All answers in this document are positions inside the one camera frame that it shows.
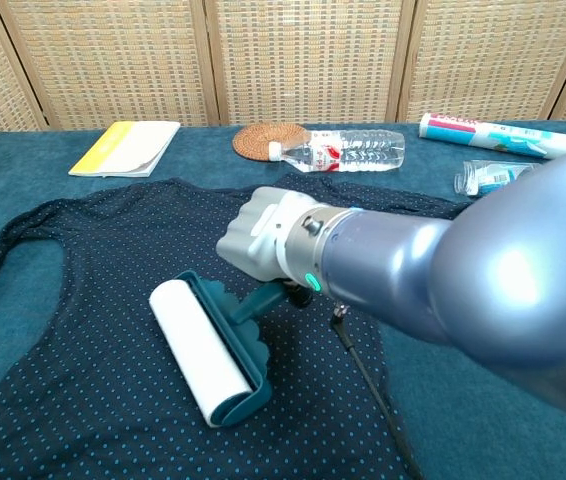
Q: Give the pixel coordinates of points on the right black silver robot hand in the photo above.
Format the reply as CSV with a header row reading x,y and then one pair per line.
x,y
253,235

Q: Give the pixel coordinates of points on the teal lint roller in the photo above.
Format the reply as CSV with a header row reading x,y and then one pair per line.
x,y
203,345

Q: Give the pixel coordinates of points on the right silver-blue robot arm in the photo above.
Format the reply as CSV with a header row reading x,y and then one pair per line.
x,y
463,270

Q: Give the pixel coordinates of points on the clear water bottle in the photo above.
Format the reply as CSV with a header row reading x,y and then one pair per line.
x,y
358,150

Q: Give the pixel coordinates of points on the round woven rattan coaster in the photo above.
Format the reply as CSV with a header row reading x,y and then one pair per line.
x,y
258,142

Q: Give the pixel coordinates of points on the yellow and white book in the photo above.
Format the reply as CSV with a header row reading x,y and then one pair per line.
x,y
123,147

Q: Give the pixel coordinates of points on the bamboo folding screen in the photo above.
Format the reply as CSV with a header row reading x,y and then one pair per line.
x,y
303,60

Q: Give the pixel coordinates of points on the dark navy polka-dot shirt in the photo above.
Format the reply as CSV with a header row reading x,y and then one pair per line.
x,y
88,350

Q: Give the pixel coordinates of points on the plastic wrap roll package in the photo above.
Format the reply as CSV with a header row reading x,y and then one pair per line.
x,y
483,132

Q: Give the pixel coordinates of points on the teal blue tablecloth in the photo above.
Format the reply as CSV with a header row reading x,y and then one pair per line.
x,y
463,440

